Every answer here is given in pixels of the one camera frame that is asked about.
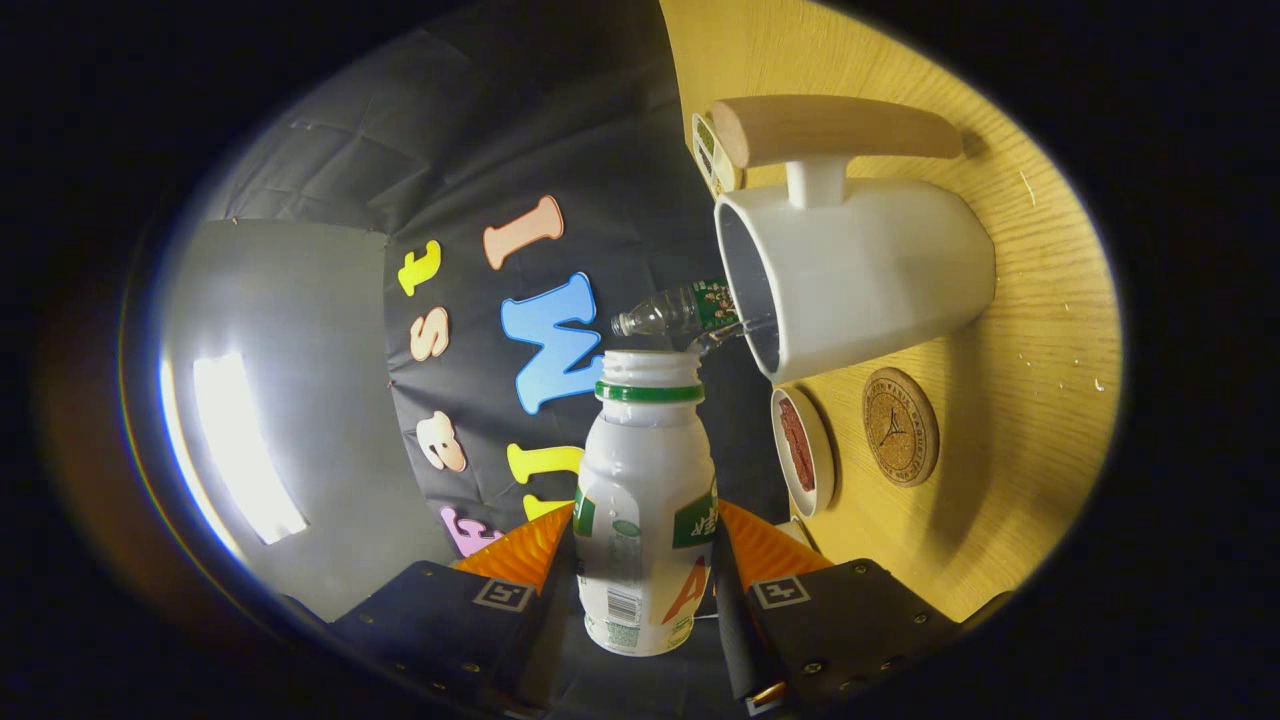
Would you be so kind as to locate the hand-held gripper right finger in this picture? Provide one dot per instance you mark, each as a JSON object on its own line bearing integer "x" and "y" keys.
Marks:
{"x": 735, "y": 650}

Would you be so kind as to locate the white round plate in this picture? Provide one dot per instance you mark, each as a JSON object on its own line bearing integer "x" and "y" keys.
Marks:
{"x": 822, "y": 450}

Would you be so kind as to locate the yellow soybeans heap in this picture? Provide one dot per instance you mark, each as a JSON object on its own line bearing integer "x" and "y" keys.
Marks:
{"x": 717, "y": 172}

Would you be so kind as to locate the round cork coaster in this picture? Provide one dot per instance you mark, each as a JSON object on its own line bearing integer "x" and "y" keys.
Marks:
{"x": 900, "y": 428}

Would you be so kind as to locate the red sausages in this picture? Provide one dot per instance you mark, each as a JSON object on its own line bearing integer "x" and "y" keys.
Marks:
{"x": 796, "y": 445}

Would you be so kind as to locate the white juice bottle green label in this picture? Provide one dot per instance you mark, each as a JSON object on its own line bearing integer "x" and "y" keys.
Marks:
{"x": 640, "y": 480}

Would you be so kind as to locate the green mung beans heap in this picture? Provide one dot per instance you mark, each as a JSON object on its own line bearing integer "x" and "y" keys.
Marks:
{"x": 704, "y": 135}

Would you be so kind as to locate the wooden table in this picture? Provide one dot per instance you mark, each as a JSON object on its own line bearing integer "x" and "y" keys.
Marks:
{"x": 1020, "y": 420}

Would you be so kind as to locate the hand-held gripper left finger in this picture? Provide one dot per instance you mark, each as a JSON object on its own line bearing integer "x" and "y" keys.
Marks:
{"x": 535, "y": 650}

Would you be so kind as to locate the white divided dish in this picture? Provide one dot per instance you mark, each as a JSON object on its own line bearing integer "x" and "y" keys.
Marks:
{"x": 722, "y": 180}

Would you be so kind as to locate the clear plastic water bottle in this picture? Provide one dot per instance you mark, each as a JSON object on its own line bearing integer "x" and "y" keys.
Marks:
{"x": 680, "y": 308}

